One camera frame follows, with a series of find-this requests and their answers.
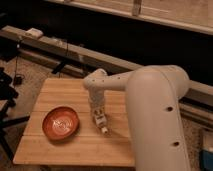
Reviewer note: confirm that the small white box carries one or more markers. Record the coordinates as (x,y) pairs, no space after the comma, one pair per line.
(34,33)

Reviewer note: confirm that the long wooden beam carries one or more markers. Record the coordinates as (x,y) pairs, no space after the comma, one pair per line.
(198,91)

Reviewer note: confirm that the black tripod stand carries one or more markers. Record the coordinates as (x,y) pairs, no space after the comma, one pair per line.
(8,94)

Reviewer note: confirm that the orange ceramic bowl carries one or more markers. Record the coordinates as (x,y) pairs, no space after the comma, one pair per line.
(60,123)

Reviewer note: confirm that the blue and white container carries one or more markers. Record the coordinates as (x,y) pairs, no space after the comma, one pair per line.
(206,152)

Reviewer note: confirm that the white plastic bottle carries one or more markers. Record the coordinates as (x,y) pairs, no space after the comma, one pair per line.
(101,121)

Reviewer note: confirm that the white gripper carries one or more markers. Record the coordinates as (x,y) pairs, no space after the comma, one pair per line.
(97,100)

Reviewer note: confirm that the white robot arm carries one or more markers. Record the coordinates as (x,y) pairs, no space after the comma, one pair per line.
(152,95)

